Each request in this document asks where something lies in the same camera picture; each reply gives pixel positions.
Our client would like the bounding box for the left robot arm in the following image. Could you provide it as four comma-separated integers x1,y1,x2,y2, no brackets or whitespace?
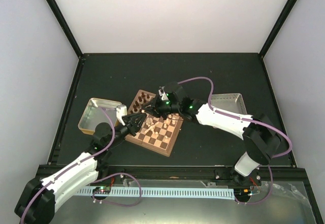
14,113,147,223

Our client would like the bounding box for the wooden chess board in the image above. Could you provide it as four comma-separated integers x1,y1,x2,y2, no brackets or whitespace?
124,89,184,157

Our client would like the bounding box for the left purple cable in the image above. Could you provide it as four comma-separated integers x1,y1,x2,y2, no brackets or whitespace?
19,106,142,224

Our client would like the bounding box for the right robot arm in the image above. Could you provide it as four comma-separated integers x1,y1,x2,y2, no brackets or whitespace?
142,82,282,185

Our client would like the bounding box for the white slotted cable duct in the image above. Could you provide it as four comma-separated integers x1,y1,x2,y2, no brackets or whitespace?
75,186,235,200

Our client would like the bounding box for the left metal tray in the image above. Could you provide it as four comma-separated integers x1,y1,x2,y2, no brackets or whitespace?
78,98,122,135

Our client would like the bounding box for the black mounting rail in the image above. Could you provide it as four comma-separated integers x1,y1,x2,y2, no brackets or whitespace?
38,165,308,185

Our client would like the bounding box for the purple cable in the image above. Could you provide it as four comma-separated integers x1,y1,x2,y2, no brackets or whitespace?
19,106,142,224
177,77,293,206

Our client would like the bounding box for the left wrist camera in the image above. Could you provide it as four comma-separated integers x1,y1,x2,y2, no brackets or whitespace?
116,104,127,125

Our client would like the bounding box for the metal tray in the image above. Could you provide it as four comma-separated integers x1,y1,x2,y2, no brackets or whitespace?
78,98,122,135
209,93,247,118

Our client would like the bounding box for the right metal tray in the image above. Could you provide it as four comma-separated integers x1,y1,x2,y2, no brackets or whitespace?
209,93,247,118

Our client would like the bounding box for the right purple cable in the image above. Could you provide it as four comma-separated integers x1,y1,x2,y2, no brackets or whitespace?
177,77,293,206

